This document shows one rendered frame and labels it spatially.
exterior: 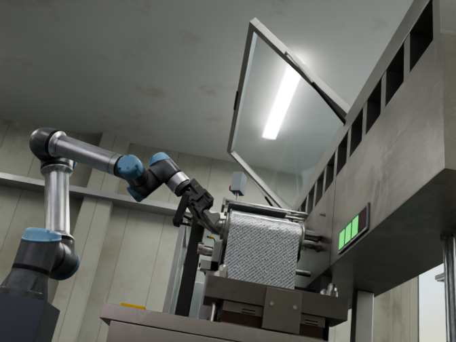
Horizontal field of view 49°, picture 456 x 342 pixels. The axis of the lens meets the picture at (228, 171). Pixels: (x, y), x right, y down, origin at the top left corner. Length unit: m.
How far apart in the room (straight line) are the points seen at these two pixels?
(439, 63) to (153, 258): 4.69
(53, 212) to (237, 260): 0.68
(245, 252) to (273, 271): 0.11
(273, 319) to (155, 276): 4.10
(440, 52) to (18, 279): 1.29
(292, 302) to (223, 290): 0.19
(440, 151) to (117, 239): 4.83
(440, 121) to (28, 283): 1.22
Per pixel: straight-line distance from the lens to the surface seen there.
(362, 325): 1.83
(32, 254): 1.67
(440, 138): 0.97
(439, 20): 1.14
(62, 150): 1.82
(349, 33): 3.87
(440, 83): 1.03
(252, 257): 1.65
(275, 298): 1.41
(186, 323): 1.34
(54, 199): 1.89
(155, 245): 5.52
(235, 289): 1.42
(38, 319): 1.58
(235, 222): 1.68
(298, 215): 2.08
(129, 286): 5.44
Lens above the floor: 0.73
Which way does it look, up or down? 24 degrees up
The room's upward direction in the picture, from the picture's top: 10 degrees clockwise
